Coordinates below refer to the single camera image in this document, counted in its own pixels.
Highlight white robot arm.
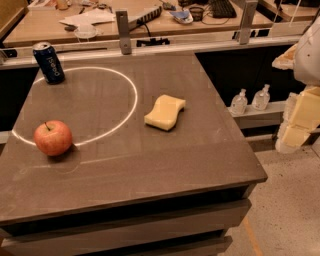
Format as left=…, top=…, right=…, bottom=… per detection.
left=272, top=18, right=320, bottom=153

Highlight white papers on desk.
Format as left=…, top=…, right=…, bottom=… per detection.
left=60, top=9, right=115, bottom=26

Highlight yellow sponge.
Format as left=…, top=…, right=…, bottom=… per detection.
left=144, top=95, right=186, bottom=131

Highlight right metal bracket post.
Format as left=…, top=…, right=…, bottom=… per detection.
left=237, top=0, right=258, bottom=45

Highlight left metal bracket post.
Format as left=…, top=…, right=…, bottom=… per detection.
left=116, top=10, right=132, bottom=55

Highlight red apple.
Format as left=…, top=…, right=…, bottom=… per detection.
left=33, top=120, right=72, bottom=156

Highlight clear sanitizer bottle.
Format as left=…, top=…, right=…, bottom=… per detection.
left=230, top=89, right=247, bottom=115
left=252, top=84, right=270, bottom=110

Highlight blue pepsi can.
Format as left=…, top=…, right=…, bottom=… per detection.
left=33, top=42, right=65, bottom=84

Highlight upper drawer front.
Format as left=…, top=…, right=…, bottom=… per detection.
left=2, top=199, right=251, bottom=256

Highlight clear sanitizer bottle right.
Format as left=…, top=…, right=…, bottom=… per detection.
left=252, top=84, right=270, bottom=110

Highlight lower drawer front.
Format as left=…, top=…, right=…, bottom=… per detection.
left=86, top=235, right=234, bottom=256

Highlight black clamp on rail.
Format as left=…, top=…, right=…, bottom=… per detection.
left=136, top=38, right=170, bottom=47

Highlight metal bracket post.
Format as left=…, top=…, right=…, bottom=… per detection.
left=116, top=10, right=132, bottom=55
left=237, top=0, right=258, bottom=45

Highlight drawer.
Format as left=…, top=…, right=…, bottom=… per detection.
left=2, top=199, right=251, bottom=256
left=86, top=235, right=234, bottom=256

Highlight blue white packet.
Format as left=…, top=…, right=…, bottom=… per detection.
left=170, top=10, right=193, bottom=24

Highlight clear sanitizer bottle left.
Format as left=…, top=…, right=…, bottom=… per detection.
left=230, top=89, right=247, bottom=115

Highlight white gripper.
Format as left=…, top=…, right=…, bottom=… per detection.
left=272, top=19, right=320, bottom=153

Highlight black keyboard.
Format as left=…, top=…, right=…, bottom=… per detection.
left=209, top=0, right=237, bottom=18

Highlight clear plastic lid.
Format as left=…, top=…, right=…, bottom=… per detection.
left=74, top=24, right=98, bottom=39

